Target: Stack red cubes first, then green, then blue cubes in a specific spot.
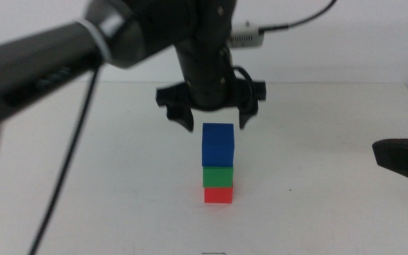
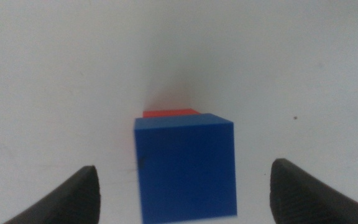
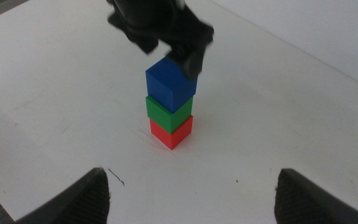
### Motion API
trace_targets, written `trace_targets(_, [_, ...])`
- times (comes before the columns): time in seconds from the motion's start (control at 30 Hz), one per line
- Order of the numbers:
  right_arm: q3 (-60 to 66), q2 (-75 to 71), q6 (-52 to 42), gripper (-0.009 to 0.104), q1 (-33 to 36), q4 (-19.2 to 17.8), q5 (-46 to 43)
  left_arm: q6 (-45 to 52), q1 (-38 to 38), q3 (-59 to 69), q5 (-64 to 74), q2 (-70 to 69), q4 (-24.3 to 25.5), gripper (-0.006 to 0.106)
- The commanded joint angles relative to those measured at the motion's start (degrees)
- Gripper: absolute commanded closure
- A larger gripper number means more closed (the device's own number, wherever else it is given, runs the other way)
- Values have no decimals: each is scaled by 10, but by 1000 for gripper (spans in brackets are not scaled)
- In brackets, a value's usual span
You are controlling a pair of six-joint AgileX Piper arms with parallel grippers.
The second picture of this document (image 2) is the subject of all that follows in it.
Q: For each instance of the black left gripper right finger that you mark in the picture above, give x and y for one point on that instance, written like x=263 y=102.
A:
x=303 y=202

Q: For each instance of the blue cube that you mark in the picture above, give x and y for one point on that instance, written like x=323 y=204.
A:
x=186 y=171

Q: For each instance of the red cube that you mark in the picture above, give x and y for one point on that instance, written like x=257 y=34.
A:
x=169 y=113

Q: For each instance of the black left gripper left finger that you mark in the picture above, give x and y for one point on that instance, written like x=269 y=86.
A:
x=75 y=199

